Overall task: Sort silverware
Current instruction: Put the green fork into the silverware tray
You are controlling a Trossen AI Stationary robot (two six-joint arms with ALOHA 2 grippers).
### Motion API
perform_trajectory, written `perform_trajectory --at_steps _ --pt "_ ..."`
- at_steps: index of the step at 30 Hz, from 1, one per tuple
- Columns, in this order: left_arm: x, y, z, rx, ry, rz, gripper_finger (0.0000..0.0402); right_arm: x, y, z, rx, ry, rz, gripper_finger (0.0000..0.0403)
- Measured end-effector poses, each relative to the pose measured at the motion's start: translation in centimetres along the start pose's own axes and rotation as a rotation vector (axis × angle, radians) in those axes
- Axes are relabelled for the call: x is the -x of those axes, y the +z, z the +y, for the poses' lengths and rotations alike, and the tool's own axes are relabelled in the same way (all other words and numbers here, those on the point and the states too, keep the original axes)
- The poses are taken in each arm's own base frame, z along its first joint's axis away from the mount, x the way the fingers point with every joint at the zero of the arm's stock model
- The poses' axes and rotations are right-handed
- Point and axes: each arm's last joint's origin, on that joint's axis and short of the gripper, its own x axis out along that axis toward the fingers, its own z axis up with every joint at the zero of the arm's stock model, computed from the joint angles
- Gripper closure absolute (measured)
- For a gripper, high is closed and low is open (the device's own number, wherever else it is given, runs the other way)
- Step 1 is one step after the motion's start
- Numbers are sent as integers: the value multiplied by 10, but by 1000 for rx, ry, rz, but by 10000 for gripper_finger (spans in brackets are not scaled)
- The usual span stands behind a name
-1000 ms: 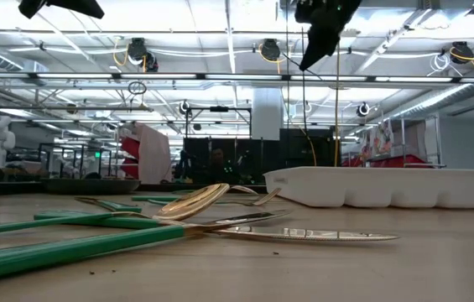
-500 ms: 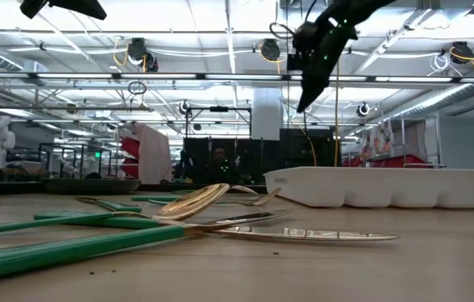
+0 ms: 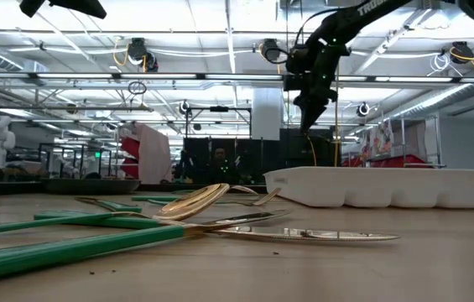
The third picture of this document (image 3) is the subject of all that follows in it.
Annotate long ceiling light bar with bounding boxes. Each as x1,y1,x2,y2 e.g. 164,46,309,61
0,71,474,84

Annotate black frame rig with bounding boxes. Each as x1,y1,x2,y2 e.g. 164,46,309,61
185,106,253,139

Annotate red cart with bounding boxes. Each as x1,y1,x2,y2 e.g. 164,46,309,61
119,136,141,180

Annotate person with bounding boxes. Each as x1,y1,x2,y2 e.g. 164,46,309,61
206,146,240,185

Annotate gold spoon green handle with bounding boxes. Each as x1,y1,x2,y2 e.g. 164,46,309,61
0,182,232,239

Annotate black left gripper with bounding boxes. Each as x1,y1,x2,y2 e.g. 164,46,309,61
18,0,107,20

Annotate metal rack red bins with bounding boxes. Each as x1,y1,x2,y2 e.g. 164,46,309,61
341,117,445,169

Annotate white cloth cover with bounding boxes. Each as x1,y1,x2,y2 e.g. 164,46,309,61
135,122,174,185

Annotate white cutlery tray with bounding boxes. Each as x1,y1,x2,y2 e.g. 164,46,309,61
263,166,474,210

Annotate colourful hanging poster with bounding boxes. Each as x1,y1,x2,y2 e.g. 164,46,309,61
371,119,394,155

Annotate black partition panels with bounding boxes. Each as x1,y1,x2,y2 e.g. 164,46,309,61
184,137,280,185

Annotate black cabinet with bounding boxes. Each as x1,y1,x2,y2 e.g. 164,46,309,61
279,128,339,168

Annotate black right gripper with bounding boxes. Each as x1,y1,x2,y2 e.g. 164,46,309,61
293,44,352,134

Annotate black frame workstation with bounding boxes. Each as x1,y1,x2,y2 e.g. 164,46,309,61
37,142,114,180

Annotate white column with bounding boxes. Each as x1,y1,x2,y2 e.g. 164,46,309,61
252,87,284,142

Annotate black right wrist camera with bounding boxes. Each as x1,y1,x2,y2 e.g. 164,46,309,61
282,74,305,91

